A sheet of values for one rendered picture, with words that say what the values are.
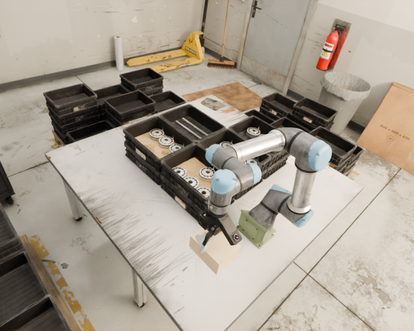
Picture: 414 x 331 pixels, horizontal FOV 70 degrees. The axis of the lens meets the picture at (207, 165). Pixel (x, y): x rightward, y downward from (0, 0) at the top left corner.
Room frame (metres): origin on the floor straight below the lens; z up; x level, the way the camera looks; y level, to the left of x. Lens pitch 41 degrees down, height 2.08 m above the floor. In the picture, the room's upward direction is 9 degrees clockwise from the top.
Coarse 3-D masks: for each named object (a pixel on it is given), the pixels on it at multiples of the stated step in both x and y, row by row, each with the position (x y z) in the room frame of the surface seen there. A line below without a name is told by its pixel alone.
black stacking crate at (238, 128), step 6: (246, 120) 1.91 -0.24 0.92; (252, 120) 1.97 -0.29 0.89; (258, 120) 1.93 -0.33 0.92; (234, 126) 1.80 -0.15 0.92; (240, 126) 1.85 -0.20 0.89; (246, 126) 1.92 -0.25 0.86; (252, 126) 1.96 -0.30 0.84; (258, 126) 1.93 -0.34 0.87; (264, 126) 1.90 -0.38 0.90; (240, 132) 1.87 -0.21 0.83; (264, 132) 1.89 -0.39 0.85; (246, 138) 1.81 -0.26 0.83; (276, 156) 1.57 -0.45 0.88; (282, 156) 1.65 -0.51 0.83; (270, 162) 1.52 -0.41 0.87; (276, 162) 1.58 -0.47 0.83
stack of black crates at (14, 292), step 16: (16, 256) 0.81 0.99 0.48; (0, 272) 0.73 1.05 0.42; (16, 272) 0.77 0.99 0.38; (32, 272) 0.78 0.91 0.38; (0, 288) 0.66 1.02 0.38; (16, 288) 0.68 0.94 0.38; (32, 288) 0.69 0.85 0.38; (0, 304) 0.58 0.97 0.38; (16, 304) 0.60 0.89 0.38; (0, 320) 0.51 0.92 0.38
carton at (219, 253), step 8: (200, 232) 0.69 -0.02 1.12; (192, 240) 0.67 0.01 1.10; (216, 240) 0.67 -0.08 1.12; (224, 240) 0.67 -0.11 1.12; (192, 248) 0.66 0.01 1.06; (208, 248) 0.63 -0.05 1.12; (216, 248) 0.63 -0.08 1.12; (224, 248) 0.64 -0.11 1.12; (232, 248) 0.65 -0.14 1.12; (240, 248) 0.66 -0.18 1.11; (200, 256) 0.63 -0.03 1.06; (208, 256) 0.60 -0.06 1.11; (216, 256) 0.60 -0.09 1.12; (224, 256) 0.61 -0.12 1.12; (232, 256) 0.63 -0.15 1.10; (208, 264) 0.60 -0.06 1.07; (216, 264) 0.58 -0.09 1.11; (224, 264) 0.60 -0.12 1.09; (216, 272) 0.57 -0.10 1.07
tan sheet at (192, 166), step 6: (186, 162) 1.43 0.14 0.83; (192, 162) 1.44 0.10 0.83; (198, 162) 1.45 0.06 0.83; (186, 168) 1.37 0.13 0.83; (192, 168) 1.38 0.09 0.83; (198, 168) 1.39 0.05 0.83; (192, 174) 1.33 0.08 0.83; (198, 174) 1.34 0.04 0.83; (198, 180) 1.29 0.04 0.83; (204, 186) 1.24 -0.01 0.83; (210, 186) 1.25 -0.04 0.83
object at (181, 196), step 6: (162, 180) 1.29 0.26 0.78; (162, 186) 1.29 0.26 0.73; (168, 186) 1.24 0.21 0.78; (168, 192) 1.25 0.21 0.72; (174, 192) 1.22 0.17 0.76; (180, 192) 1.17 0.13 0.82; (174, 198) 1.20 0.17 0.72; (180, 198) 1.18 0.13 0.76; (186, 198) 1.13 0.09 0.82; (186, 204) 1.14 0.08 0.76; (192, 204) 1.10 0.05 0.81; (186, 210) 1.13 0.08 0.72; (192, 210) 1.11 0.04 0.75; (198, 210) 1.07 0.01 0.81; (192, 216) 1.10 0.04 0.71; (198, 216) 1.08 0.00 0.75
